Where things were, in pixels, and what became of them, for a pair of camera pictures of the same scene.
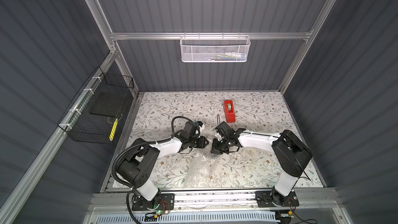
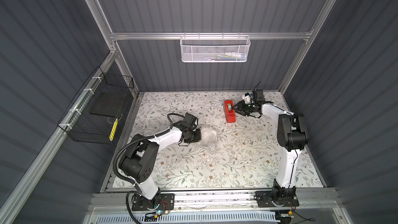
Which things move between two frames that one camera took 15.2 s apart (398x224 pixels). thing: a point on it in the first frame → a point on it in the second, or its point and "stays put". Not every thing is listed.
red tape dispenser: (229, 111) stays put
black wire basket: (93, 115) stays put
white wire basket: (211, 49) stays put
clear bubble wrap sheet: (202, 164) → (209, 137)
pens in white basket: (229, 56) stays put
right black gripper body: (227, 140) → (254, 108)
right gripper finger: (217, 148) → (239, 108)
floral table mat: (156, 115) stays put
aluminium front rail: (238, 201) stays put
